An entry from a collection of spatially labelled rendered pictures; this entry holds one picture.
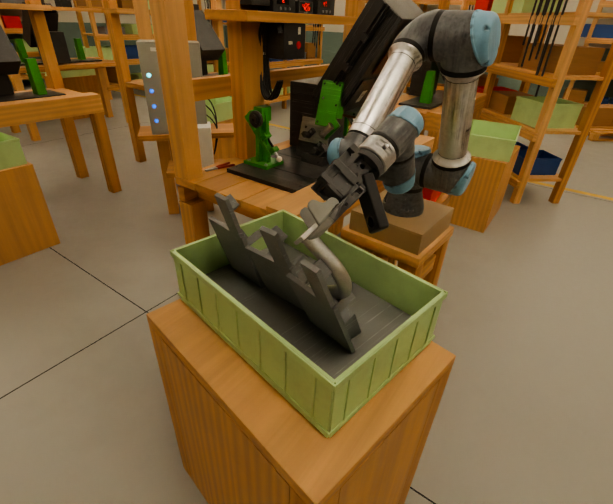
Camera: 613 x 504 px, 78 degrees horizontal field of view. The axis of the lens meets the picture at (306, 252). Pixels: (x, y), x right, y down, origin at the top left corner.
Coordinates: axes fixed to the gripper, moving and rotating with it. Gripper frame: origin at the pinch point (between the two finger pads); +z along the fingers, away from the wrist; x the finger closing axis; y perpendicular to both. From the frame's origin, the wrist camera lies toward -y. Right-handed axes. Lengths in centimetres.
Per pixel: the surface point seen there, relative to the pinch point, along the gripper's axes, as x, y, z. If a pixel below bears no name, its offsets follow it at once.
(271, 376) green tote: -21.3, -15.9, 23.5
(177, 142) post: -95, 64, -22
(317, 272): 3.3, -4.3, 5.2
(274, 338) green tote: -11.4, -8.9, 17.5
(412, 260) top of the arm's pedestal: -45, -34, -35
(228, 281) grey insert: -46.7, 6.2, 11.7
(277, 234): -7.9, 5.4, 2.0
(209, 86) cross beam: -97, 74, -52
